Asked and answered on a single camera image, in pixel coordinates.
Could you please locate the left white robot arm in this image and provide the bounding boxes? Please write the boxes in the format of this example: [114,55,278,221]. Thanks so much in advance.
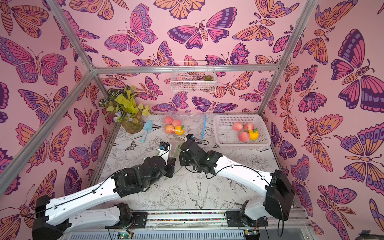
[32,156,176,240]

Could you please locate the yellow bell pepper toy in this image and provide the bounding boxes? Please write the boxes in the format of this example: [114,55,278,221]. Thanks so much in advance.
[248,129,260,141]

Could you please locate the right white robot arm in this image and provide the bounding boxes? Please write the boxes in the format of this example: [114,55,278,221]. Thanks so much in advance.
[179,134,295,227]

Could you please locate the potted green plant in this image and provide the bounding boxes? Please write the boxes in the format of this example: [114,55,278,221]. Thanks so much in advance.
[99,86,151,134]

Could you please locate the clear blue-zipper zip bag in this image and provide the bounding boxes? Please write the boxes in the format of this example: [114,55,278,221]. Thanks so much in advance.
[161,113,209,145]

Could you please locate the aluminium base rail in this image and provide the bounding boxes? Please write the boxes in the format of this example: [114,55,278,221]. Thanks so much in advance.
[61,210,317,240]

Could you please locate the white wire wall basket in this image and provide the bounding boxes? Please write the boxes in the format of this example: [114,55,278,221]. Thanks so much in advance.
[170,60,217,94]

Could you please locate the small succulent in wire basket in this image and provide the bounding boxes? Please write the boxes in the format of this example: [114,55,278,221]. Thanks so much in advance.
[204,75,214,82]

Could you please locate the aluminium frame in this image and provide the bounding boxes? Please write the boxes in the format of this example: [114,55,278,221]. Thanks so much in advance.
[0,0,319,240]

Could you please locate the yellow-orange peach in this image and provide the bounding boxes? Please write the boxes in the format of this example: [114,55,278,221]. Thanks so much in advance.
[175,126,185,136]

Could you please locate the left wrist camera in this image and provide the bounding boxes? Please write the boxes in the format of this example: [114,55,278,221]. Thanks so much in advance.
[158,142,171,157]

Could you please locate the white plastic basket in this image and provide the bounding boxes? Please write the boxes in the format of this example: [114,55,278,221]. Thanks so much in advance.
[214,114,271,149]

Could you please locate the green printed zip bag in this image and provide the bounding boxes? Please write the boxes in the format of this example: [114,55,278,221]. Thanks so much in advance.
[173,143,186,177]

